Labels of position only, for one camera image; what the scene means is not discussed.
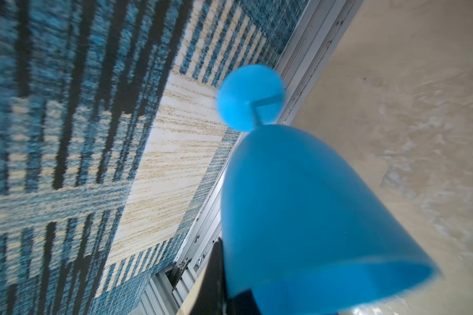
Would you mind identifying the blue wine glass front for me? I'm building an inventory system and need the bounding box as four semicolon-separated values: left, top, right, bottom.
217;64;440;314

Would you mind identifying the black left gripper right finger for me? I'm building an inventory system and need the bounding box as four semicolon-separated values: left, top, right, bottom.
228;290;261;315

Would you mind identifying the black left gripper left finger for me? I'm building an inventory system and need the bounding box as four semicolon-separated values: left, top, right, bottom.
190;238;226;315

